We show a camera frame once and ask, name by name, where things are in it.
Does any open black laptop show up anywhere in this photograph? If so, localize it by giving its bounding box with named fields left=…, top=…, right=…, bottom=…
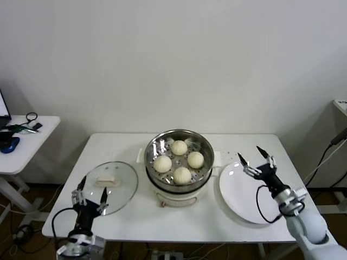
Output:
left=0, top=89, right=12, bottom=129

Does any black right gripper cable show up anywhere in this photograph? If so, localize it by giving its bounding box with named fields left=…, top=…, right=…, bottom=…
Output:
left=255, top=185, right=284, bottom=224

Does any green cable bundle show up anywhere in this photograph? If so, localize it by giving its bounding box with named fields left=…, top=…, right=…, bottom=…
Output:
left=5, top=123, right=40, bottom=134

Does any white side table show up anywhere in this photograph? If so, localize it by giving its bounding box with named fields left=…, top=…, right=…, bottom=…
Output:
left=0, top=115, right=61, bottom=217

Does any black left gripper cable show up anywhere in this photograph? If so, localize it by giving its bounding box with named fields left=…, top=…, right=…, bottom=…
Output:
left=51, top=207, right=79, bottom=239

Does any white cabinet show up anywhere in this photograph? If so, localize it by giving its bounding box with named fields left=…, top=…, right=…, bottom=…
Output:
left=316, top=99, right=347, bottom=215

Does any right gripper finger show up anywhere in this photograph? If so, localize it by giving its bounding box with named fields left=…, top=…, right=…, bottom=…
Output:
left=237, top=153, right=260, bottom=177
left=256, top=146, right=277, bottom=169

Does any white electric cooker pot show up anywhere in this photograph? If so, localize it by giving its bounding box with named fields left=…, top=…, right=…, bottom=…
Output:
left=137, top=147, right=223, bottom=209

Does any round white plate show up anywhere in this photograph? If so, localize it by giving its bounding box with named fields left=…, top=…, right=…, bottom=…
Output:
left=219, top=161, right=288, bottom=225

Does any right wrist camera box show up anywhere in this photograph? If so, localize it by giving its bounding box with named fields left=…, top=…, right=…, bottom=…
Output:
left=294, top=186, right=309, bottom=200

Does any round glass pot lid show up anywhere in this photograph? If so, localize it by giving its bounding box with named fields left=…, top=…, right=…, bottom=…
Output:
left=76, top=161, right=139, bottom=216

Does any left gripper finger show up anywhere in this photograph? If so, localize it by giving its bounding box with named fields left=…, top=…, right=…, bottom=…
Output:
left=96, top=187, right=110, bottom=216
left=70, top=175, right=87, bottom=206

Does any perforated steel steamer basket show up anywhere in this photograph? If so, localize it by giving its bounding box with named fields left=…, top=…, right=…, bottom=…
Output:
left=144, top=129, right=215, bottom=193

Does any black plug with cable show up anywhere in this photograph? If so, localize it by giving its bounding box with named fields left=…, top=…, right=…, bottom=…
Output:
left=303, top=127, right=347, bottom=187

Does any white steamed baozi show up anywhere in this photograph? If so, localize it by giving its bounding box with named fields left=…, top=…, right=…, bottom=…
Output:
left=153, top=155, right=172, bottom=173
left=171, top=140, right=188, bottom=156
left=187, top=151, right=204, bottom=168
left=172, top=166, right=192, bottom=185

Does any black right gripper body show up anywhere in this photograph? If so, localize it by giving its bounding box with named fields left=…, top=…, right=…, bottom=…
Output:
left=255, top=163, right=289, bottom=195

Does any grey floor power strip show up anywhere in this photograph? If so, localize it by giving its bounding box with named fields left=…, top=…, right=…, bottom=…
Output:
left=151, top=250, right=185, bottom=260

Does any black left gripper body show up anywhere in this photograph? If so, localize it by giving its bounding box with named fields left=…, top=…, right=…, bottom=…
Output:
left=72, top=199, right=101, bottom=234

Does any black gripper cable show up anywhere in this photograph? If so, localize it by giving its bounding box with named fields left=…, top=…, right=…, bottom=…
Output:
left=51, top=207, right=79, bottom=239
left=255, top=185, right=284, bottom=224

